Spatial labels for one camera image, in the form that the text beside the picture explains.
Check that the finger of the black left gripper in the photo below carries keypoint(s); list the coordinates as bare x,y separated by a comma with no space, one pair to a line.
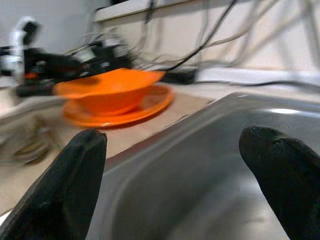
35,90

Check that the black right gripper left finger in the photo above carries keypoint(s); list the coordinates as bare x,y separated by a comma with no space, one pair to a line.
55,195

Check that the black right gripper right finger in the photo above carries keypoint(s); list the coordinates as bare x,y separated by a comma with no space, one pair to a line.
287,185

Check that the metal spoon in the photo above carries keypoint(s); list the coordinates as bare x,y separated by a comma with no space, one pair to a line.
25,152

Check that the orange plastic bowl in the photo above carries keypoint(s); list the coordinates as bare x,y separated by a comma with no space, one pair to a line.
112,95

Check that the black power strip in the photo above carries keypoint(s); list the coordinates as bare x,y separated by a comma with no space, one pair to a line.
107,55

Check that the stainless steel sink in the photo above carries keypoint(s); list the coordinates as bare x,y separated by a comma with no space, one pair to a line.
187,162

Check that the beige woven counter mat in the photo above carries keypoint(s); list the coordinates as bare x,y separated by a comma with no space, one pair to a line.
140,135

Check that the orange plastic plate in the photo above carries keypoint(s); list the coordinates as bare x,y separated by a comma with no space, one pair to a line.
155,105

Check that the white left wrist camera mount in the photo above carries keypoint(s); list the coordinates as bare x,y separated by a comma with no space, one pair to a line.
18,37

